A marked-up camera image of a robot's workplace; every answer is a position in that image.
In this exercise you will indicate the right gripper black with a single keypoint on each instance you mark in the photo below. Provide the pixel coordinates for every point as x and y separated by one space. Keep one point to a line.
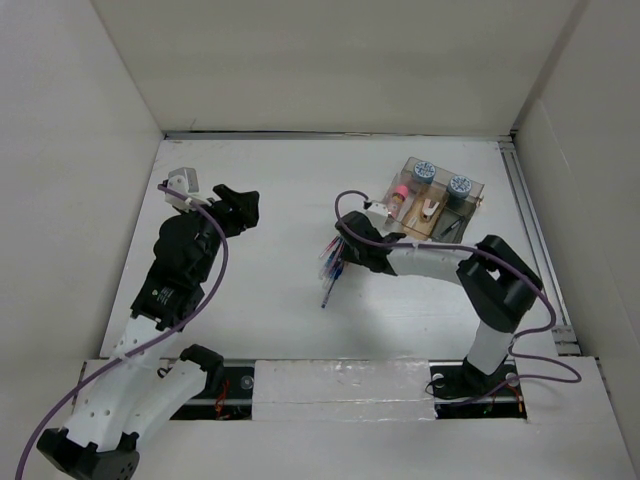
350 253

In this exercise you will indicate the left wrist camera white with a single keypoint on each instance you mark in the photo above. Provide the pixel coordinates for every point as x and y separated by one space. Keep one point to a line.
181 189

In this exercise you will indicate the pink capped pencil tube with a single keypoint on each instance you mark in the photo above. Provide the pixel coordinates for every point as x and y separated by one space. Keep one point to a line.
396 200

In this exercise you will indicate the right aluminium rail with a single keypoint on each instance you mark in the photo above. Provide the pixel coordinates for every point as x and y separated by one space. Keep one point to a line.
563 333

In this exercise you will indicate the black capped pen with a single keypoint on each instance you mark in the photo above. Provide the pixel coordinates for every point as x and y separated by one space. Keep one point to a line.
456 224

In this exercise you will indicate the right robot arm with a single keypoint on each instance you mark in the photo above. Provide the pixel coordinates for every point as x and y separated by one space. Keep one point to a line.
500 286

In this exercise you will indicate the pink white stapler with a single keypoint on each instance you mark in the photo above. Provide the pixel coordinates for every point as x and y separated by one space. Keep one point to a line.
430 209

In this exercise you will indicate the teal capped pen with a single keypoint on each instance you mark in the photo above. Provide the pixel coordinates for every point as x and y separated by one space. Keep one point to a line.
327 265

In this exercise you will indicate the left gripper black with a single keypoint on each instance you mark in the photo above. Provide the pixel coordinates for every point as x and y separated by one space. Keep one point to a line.
236 210

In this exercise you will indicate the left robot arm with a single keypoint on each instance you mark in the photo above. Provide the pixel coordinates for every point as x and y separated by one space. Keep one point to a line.
128 398

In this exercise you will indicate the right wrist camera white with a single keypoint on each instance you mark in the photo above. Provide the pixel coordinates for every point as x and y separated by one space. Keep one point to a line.
376 212

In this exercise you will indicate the front mounting rail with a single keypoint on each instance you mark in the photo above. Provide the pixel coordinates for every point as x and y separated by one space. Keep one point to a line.
353 391

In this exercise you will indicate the back aluminium rail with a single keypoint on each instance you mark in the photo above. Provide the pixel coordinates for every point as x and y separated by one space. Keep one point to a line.
176 135

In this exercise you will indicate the pink capped red pen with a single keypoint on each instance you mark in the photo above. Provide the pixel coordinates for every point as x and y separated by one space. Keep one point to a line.
332 248

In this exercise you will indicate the blue long pen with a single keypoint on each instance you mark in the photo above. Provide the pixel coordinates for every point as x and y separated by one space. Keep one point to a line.
328 290

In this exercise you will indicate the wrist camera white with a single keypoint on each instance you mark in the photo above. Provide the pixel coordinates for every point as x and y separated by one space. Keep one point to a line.
376 212
181 189

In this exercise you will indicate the aluminium rail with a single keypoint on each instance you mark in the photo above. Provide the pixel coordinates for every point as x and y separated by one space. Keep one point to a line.
563 333
176 135

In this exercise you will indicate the blue round jar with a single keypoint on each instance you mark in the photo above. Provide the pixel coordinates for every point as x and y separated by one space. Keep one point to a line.
459 187
424 172

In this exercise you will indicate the clear desk organizer box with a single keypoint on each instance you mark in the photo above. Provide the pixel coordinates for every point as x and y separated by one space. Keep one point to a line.
451 208

